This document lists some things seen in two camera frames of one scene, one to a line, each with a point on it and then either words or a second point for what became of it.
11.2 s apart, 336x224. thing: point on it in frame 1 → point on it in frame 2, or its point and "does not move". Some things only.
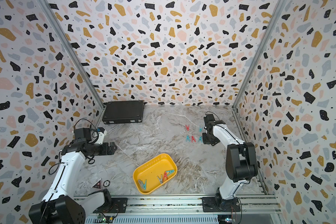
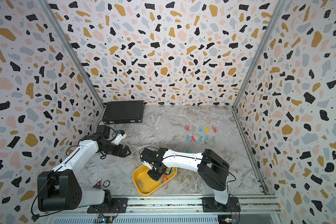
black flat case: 123,112 does not move
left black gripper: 104,151 → 122,154
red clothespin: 165,175 does not move
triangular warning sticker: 98,185 does not move
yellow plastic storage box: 150,170 does not move
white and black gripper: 209,122 → 154,156
